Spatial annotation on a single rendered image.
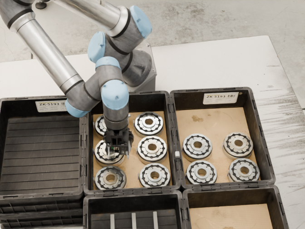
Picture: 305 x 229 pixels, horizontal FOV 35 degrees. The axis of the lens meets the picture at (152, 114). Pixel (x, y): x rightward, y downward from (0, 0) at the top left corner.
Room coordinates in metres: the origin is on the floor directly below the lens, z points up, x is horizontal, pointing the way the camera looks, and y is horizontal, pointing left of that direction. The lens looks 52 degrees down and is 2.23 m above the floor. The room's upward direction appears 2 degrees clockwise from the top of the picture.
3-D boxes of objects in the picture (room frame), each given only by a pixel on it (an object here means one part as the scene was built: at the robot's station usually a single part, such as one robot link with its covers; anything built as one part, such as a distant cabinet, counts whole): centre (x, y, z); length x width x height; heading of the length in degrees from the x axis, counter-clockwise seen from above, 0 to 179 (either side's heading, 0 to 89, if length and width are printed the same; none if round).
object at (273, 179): (0.93, -0.23, 0.92); 0.40 x 0.30 x 0.02; 6
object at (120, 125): (0.87, 0.11, 1.07); 0.08 x 0.08 x 0.05
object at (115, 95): (0.88, 0.11, 1.15); 0.09 x 0.08 x 0.11; 14
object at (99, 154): (0.89, 0.14, 0.86); 0.10 x 0.10 x 0.01
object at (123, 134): (0.87, 0.11, 0.99); 0.09 x 0.08 x 0.12; 2
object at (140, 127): (1.02, 0.01, 0.86); 0.10 x 0.10 x 0.01
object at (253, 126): (0.93, -0.23, 0.87); 0.40 x 0.30 x 0.11; 6
